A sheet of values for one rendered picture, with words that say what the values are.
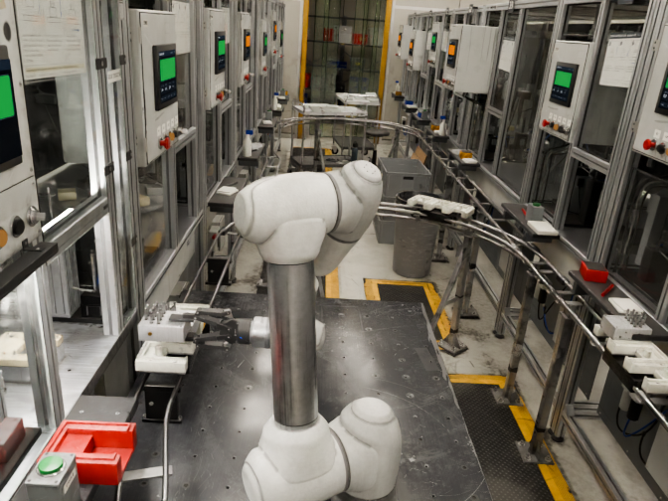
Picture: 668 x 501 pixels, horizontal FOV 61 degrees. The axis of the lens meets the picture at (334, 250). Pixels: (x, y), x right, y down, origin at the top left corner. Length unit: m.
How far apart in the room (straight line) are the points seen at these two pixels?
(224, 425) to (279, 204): 0.87
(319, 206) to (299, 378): 0.37
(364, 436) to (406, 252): 3.13
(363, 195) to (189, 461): 0.89
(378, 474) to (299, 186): 0.72
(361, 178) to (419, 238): 3.19
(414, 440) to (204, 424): 0.62
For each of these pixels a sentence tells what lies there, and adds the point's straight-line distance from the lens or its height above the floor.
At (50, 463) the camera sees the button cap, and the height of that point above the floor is 1.04.
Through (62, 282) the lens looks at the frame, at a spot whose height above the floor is 1.04.
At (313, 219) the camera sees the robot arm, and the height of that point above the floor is 1.44.
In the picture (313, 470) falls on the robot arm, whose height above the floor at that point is 0.89.
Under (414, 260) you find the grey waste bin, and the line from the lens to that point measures 4.43.
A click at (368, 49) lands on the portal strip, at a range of 9.62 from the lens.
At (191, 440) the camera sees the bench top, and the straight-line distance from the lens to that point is 1.74.
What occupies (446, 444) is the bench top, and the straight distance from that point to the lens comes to 1.79.
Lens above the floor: 1.80
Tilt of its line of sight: 22 degrees down
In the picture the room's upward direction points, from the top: 4 degrees clockwise
